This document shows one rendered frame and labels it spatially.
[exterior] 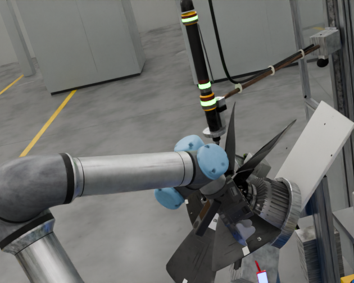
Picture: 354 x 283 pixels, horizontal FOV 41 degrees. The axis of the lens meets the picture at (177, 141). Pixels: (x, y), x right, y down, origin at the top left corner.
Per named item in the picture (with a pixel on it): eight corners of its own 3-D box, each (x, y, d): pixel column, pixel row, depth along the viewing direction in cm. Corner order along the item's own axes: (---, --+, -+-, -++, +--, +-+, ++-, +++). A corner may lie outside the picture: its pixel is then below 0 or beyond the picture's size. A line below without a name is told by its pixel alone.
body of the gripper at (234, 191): (255, 217, 125) (234, 183, 120) (227, 233, 126) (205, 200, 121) (248, 202, 132) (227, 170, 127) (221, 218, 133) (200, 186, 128)
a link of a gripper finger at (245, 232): (263, 242, 129) (248, 219, 126) (245, 253, 130) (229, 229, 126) (261, 236, 132) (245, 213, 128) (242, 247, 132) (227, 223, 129)
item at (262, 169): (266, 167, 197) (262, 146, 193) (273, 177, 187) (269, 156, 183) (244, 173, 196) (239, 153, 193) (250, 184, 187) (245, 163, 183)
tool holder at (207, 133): (219, 124, 149) (213, 95, 145) (235, 127, 144) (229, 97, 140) (199, 136, 144) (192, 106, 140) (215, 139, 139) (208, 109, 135)
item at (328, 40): (326, 49, 181) (324, 27, 178) (343, 49, 176) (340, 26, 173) (311, 57, 175) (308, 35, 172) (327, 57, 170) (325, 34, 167)
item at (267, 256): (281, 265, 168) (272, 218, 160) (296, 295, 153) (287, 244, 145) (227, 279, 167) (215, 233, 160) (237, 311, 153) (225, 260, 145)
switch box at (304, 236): (335, 263, 200) (330, 220, 192) (345, 276, 192) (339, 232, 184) (302, 272, 200) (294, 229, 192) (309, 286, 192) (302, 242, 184)
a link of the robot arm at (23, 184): (-10, 141, 78) (224, 132, 104) (-19, 164, 87) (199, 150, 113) (-1, 208, 75) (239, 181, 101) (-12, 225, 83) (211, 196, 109)
